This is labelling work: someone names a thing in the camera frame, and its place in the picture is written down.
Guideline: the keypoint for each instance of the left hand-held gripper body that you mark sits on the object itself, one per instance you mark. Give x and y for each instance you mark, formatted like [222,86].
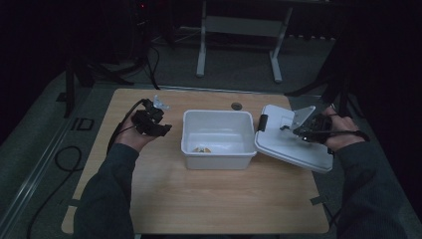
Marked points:
[147,121]

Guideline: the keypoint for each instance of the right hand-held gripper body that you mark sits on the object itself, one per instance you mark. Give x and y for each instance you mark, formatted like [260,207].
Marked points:
[315,126]

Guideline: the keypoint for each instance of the person's left hand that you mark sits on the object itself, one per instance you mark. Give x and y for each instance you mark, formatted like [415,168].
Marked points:
[132,136]

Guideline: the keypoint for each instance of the person's right hand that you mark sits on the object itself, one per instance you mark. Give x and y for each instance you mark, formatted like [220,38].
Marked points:
[345,131]

